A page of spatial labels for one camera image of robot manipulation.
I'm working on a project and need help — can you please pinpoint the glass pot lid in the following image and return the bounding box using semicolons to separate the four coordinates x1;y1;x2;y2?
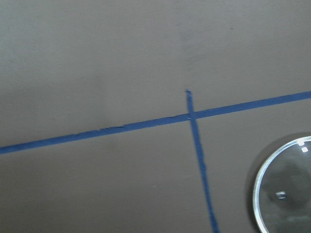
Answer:
252;136;311;233

